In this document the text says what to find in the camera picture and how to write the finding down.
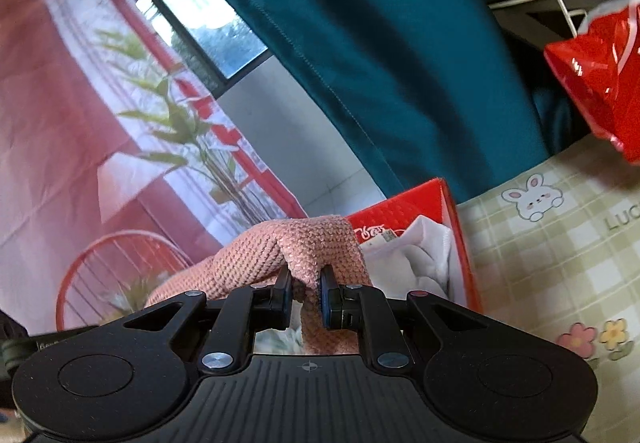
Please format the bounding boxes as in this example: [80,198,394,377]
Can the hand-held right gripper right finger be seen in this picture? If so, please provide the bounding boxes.
[319,264,493,371]

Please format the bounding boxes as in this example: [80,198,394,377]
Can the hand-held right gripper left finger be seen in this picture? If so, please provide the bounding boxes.
[122,265,296,371]

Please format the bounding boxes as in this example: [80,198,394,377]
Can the pink knitted cloth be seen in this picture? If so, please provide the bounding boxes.
[145,215,373,356]

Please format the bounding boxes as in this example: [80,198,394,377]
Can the white cloth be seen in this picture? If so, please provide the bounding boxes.
[360,215,458,299]

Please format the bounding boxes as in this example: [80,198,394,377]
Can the red cardboard box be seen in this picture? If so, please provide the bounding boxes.
[345,178,483,314]

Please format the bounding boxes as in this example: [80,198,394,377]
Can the green checked tablecloth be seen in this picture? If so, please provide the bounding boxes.
[457,135,640,443]

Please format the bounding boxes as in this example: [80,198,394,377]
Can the teal curtain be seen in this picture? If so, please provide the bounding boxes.
[150,0,556,206]

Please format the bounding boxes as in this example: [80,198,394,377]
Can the black framed window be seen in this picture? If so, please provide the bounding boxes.
[125,0,273,96]

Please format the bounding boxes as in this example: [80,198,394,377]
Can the red plastic bag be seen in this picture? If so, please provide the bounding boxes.
[544,0,640,164]

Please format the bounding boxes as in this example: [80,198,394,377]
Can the pink printed wall cloth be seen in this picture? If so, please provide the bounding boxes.
[0,0,308,336]

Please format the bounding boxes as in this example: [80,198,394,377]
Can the white wire rack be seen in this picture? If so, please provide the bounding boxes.
[550,0,596,41]

